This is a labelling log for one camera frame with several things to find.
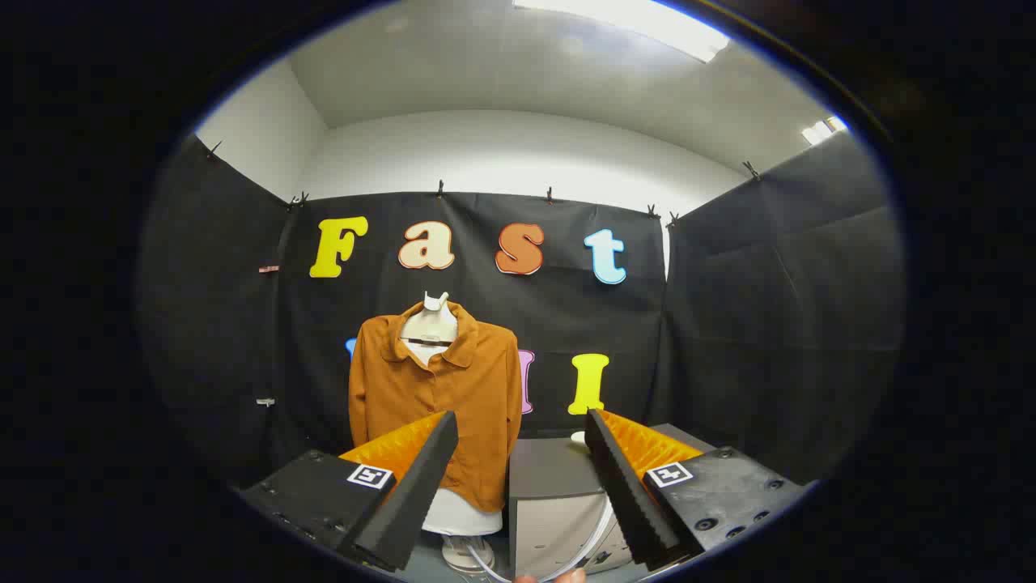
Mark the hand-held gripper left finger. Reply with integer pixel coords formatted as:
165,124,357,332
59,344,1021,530
239,411,460,573

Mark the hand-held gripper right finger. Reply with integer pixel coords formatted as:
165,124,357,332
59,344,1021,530
584,408,810,572

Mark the orange-brown button shirt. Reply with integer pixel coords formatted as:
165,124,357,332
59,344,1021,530
348,300,523,513

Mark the grey cabinet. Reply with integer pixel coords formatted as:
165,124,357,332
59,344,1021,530
508,423,718,581

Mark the white mannequin stand base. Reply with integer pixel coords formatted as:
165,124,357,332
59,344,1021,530
441,534,495,575

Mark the white mannequin torso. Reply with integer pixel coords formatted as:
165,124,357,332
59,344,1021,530
400,291,503,537

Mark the black backdrop cloth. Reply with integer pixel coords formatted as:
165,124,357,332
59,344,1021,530
138,130,903,491

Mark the small ceiling light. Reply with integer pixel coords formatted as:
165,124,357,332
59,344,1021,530
801,116,847,146

